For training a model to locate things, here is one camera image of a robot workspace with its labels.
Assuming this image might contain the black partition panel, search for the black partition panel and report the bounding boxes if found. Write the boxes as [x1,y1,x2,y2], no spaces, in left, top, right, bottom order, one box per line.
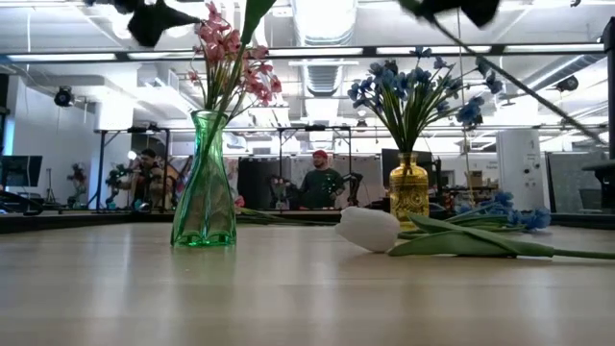
[237,156,292,210]

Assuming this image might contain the person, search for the person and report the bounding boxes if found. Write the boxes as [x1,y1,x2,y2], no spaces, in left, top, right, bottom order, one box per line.
[298,149,346,211]
[117,147,177,211]

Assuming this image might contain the grey desk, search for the grey desk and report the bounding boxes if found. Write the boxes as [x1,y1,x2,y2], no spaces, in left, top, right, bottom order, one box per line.
[581,161,615,210]

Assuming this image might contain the black frame bar with lights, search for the black frame bar with lights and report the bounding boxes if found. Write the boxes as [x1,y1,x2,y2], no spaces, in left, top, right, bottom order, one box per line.
[0,43,605,63]

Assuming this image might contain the dark computer monitor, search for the dark computer monitor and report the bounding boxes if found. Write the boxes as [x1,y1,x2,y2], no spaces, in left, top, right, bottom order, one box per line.
[0,155,43,188]

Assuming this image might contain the thin hanging cable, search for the thin hanging cable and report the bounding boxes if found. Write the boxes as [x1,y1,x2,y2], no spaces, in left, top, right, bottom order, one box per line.
[455,23,475,203]

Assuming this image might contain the white round column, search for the white round column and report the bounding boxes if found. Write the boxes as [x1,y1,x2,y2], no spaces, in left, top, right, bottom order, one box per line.
[496,128,551,213]

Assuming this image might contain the black table frame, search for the black table frame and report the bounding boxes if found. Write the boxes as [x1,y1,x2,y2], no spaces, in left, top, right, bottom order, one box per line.
[0,210,615,235]

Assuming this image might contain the silver air duct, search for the silver air duct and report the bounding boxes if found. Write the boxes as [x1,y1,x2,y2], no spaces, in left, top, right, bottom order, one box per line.
[291,0,359,97]

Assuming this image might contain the yellow glass vase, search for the yellow glass vase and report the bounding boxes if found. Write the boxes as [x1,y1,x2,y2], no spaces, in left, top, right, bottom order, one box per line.
[388,152,431,231]

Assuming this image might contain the green glass vase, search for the green glass vase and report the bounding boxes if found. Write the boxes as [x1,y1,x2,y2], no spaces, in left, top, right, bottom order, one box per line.
[170,109,237,249]

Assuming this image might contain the pink artificial flowers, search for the pink artificial flowers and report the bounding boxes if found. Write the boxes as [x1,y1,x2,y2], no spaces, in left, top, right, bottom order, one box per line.
[204,0,279,160]

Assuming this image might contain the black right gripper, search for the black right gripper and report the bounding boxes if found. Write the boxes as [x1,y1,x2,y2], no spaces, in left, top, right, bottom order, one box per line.
[397,0,501,29]

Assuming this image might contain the grey partition panel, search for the grey partition panel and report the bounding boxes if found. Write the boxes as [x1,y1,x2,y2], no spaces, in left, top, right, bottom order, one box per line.
[547,151,609,215]

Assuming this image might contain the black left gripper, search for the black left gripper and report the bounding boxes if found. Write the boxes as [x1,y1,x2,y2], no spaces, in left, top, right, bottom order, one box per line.
[84,0,203,49]

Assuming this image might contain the black frame post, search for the black frame post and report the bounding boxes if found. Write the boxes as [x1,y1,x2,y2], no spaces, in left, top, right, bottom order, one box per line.
[603,16,615,160]

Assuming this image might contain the black monitor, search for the black monitor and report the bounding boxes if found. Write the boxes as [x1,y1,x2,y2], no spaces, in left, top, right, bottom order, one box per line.
[381,148,436,203]

